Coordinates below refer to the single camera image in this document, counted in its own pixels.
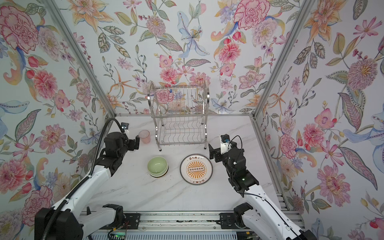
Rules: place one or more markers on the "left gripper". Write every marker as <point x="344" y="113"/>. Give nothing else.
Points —
<point x="132" y="146"/>

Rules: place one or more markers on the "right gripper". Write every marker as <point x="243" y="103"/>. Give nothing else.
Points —
<point x="217" y="154"/>

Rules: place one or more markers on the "pink glass cup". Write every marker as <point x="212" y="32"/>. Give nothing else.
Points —
<point x="145" y="136"/>

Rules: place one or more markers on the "brown rimmed plate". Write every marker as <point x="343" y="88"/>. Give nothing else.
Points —
<point x="196" y="169"/>

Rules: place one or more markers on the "pale green bowl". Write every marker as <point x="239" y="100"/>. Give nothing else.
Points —
<point x="158" y="165"/>

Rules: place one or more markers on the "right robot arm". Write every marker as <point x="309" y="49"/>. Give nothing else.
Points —
<point x="258" y="213"/>

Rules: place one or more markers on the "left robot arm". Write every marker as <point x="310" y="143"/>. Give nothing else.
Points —
<point x="64" y="220"/>

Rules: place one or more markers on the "chrome two-tier dish rack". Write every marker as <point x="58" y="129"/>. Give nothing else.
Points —
<point x="180" y="114"/>

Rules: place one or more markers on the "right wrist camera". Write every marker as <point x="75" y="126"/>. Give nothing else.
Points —
<point x="225" y="142"/>

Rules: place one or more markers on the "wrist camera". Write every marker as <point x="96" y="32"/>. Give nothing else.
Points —
<point x="225" y="142"/>
<point x="124" y="127"/>

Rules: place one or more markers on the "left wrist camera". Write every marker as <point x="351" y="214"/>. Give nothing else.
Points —
<point x="124" y="127"/>

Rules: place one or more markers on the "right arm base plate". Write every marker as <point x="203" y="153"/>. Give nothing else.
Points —
<point x="233" y="221"/>

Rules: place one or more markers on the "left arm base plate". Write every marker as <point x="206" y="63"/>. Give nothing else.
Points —
<point x="130" y="222"/>

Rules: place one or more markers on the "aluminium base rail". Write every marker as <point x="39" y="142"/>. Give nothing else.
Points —
<point x="184" y="221"/>

